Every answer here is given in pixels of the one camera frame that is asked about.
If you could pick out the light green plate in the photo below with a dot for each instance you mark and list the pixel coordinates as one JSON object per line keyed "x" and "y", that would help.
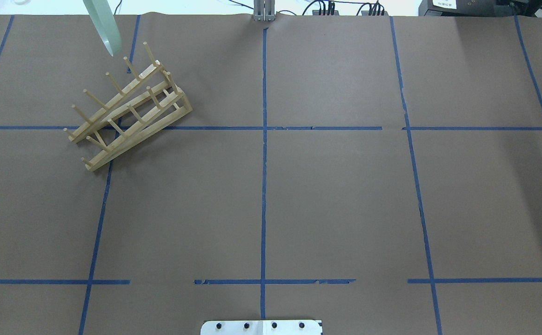
{"x": 104, "y": 21}

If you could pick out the wooden dish rack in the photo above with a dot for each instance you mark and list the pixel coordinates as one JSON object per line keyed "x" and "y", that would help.
{"x": 149, "y": 103}

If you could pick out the orange black connector block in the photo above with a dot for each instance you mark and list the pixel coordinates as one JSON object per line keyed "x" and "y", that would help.
{"x": 325, "y": 8}

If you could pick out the black box with label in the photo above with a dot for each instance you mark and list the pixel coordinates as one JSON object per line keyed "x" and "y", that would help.
{"x": 478, "y": 8}

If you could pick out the aluminium frame post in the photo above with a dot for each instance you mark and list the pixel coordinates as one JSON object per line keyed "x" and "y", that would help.
{"x": 264, "y": 10}

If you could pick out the white pedestal column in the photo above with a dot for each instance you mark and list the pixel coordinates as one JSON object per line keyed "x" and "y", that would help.
{"x": 262, "y": 327}

